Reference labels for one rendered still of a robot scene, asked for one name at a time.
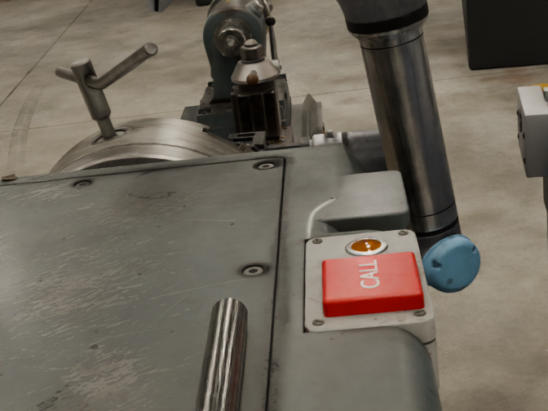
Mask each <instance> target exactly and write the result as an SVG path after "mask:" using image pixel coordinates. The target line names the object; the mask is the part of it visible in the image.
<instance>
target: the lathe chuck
mask: <svg viewBox="0 0 548 411"><path fill-rule="evenodd" d="M113 128H114V130H115V132H117V131H125V134H123V135H121V136H119V137H117V138H115V139H111V140H109V141H106V142H103V143H98V144H97V143H96V142H97V140H98V139H100V138H102V137H103V136H102V133H101V131H100V130H99V131H97V132H95V133H94V134H92V135H90V136H88V137H86V138H85V139H83V140H82V141H81V142H79V143H78V144H76V145H75V146H73V147H72V148H71V149H70V150H68V151H67V152H66V153H65V154H64V155H63V156H62V157H61V158H60V159H59V160H58V162H57V163H56V164H55V165H54V167H53V168H52V169H51V171H50V172H49V174H53V173H58V172H59V171H61V170H62V169H63V168H65V167H66V166H68V165H70V164H72V163H73V162H75V161H77V160H79V159H81V158H83V157H86V156H88V155H91V154H92V153H95V152H99V151H102V150H105V149H108V148H115V147H120V146H125V145H132V144H161V145H169V146H174V147H179V148H186V149H189V150H192V151H195V152H199V153H202V154H204V155H206V156H209V157H217V156H225V155H232V154H241V153H248V152H254V151H253V150H251V149H250V148H248V147H247V146H246V145H244V144H243V143H241V144H240V146H239V148H238V150H237V149H236V148H234V147H233V146H231V145H229V144H226V143H224V142H223V141H221V140H219V139H216V138H214V137H211V136H209V135H208V133H207V132H208V130H209V128H210V127H209V126H206V125H202V124H200V123H196V122H190V121H186V120H181V119H174V118H161V117H159V118H144V119H137V120H132V121H128V122H122V123H118V124H116V125H113Z"/></svg>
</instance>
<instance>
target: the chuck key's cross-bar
mask: <svg viewBox="0 0 548 411"><path fill-rule="evenodd" d="M157 52H158V47H157V44H156V43H154V42H147V43H146V44H144V45H143V46H142V47H140V48H139V49H138V50H137V51H135V52H134V53H132V54H131V55H129V56H128V57H127V58H125V59H124V60H123V61H122V62H121V63H119V64H117V65H116V66H115V67H113V68H112V69H110V70H109V71H108V72H106V73H105V74H104V75H103V76H101V77H95V76H92V75H88V76H87V77H86V78H85V80H84V82H85V84H86V86H89V87H92V88H95V89H98V90H103V89H105V88H107V87H108V86H110V85H112V84H113V83H114V82H116V81H117V80H119V79H120V78H122V77H124V76H125V75H127V74H128V73H129V72H131V71H132V70H134V69H136V68H137V67H139V66H140V65H141V64H142V63H144V62H145V61H147V60H149V59H150V58H152V57H153V56H154V55H156V54H157ZM55 75H56V76H57V77H60V78H63V79H65V80H69V81H71V82H76V79H75V77H74V76H73V72H72V70H71V69H67V68H62V67H58V68H57V69H56V70H55ZM76 83H77V82H76Z"/></svg>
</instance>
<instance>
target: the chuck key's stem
mask: <svg viewBox="0 0 548 411"><path fill-rule="evenodd" d="M70 68H71V69H72V72H73V76H74V77H75V79H76V82H77V85H78V87H79V90H80V92H81V94H82V97H83V99H84V101H85V104H86V107H87V109H88V112H89V114H90V116H91V119H92V120H94V121H97V123H98V126H99V129H100V131H101V133H102V136H103V137H104V138H103V139H104V140H106V141H107V140H109V139H112V138H114V137H116V136H117V134H116V132H115V130H114V128H113V124H112V123H111V120H110V118H109V116H110V113H111V109H110V107H109V105H108V101H107V100H106V97H105V95H104V92H103V90H98V89H95V88H92V87H89V86H86V84H85V82H84V80H85V78H86V77H87V76H88V75H92V76H95V77H97V75H96V72H95V69H94V67H93V64H92V63H91V59H89V58H84V59H80V60H77V61H75V62H73V63H71V66H70Z"/></svg>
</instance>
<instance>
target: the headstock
mask: <svg viewBox="0 0 548 411"><path fill-rule="evenodd" d="M363 173H366V172H365V169H364V167H363V166H362V165H361V164H360V163H359V161H358V160H357V159H356V157H355V156H354V154H353V153H352V152H351V150H350V149H349V148H348V147H347V146H346V145H345V144H326V145H318V146H311V147H302V148H287V149H280V150H271V151H264V152H248V153H241V154H232V155H225V156H217V157H202V158H193V159H186V160H178V161H163V162H155V163H147V164H139V165H131V166H116V167H108V168H100V169H92V170H77V171H69V172H61V173H53V174H45V175H30V176H22V177H18V179H17V178H16V179H14V180H13V179H10V181H9V180H6V181H5V180H4V181H3V180H2V179H0V411H194V409H195V404H196V399H197V391H198V386H199V381H200V376H201V367H202V362H203V357H204V352H205V348H206V339H207V334H208V328H209V324H210V315H211V310H212V308H213V306H214V305H215V304H216V303H217V302H218V301H219V300H221V299H224V298H234V299H237V300H239V301H241V302H242V303H243V304H244V305H245V307H246V308H247V311H248V321H247V330H246V338H245V354H244V362H243V370H242V379H241V393H240V402H239V410H238V411H442V407H441V403H440V396H439V392H438V387H437V384H436V380H435V372H434V369H433V364H432V360H431V357H430V355H429V353H428V351H427V349H426V347H425V346H424V345H423V344H422V342H421V341H420V340H419V339H418V338H417V337H415V336H414V335H412V334H411V333H410V332H409V331H407V330H404V329H400V328H397V327H386V326H383V327H373V328H363V329H346V330H337V331H328V332H319V333H305V329H304V312H305V249H306V243H307V242H308V241H309V240H311V239H314V238H319V237H327V236H344V235H352V234H361V233H370V232H380V231H377V230H359V231H350V232H339V231H338V230H336V229H335V228H334V227H332V226H330V225H328V224H327V223H322V222H320V221H315V220H313V219H314V217H315V215H316V213H317V212H318V211H319V210H321V209H322V208H323V207H325V206H327V205H328V204H330V203H332V202H334V201H336V200H338V199H339V198H338V176H340V175H355V174H363Z"/></svg>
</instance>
